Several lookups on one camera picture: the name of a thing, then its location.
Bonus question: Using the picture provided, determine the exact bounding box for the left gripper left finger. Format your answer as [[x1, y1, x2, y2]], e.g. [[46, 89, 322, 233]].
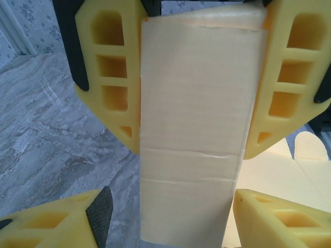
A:
[[0, 185, 114, 248]]

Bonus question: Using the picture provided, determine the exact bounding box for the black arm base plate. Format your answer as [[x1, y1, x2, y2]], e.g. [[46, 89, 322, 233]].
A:
[[306, 120, 331, 133]]

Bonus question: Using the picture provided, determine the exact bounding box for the aluminium frame post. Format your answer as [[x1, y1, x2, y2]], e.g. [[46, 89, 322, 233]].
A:
[[0, 0, 36, 55]]

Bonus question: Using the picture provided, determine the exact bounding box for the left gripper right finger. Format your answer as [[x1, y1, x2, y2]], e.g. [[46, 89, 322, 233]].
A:
[[232, 188, 331, 248]]

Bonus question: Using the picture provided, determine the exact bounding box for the aluminium mounting rail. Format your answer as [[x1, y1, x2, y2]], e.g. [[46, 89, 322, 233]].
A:
[[314, 130, 331, 142]]

